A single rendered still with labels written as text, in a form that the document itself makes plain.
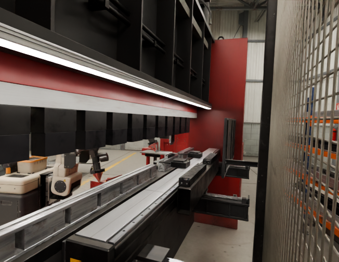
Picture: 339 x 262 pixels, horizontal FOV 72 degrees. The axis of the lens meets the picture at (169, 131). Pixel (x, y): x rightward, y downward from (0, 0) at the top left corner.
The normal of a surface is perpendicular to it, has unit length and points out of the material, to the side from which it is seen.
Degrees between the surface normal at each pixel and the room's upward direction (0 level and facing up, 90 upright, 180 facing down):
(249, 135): 90
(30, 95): 90
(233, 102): 90
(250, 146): 90
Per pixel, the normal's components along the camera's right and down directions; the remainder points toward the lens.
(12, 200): -0.10, 0.05
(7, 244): 0.94, 0.05
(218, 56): -0.33, 0.04
